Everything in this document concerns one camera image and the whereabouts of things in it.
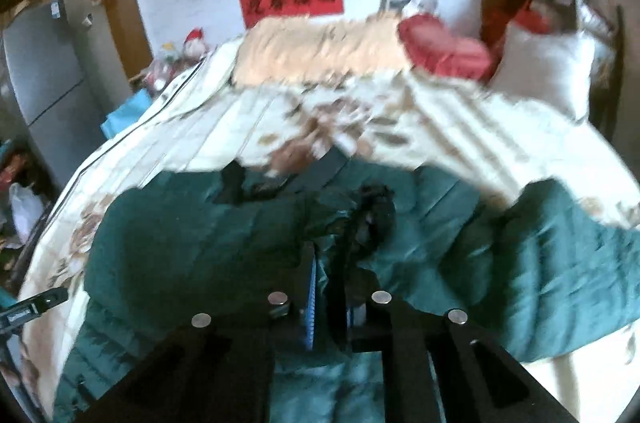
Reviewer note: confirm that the beige frilled pillow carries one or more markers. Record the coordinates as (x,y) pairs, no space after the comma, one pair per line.
(295,50)

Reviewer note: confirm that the floral cream bed quilt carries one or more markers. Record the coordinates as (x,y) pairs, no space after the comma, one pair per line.
(202,122)

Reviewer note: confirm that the red frilled pillow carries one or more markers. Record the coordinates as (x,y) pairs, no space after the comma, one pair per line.
(431,46)

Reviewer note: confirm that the plush toy with red hat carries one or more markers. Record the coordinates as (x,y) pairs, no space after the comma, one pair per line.
(194,46)

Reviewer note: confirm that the red clothes pile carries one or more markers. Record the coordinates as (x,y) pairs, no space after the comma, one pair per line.
(497,14)

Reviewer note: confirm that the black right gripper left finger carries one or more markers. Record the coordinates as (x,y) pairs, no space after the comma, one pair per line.
(219,368)

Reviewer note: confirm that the blue paper bag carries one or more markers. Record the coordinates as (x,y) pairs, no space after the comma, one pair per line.
(126,114)

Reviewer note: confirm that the grey refrigerator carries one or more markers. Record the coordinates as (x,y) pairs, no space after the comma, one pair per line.
(46,99)

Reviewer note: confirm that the wooden door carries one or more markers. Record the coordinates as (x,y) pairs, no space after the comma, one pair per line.
(128,34)

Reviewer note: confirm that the white pillow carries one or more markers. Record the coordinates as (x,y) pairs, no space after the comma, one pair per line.
(551,68)

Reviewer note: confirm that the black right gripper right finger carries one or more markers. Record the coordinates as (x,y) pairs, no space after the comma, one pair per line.
(436,368)

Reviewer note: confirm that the dark green puffer jacket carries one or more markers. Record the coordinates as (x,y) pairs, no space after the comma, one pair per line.
(541,275)

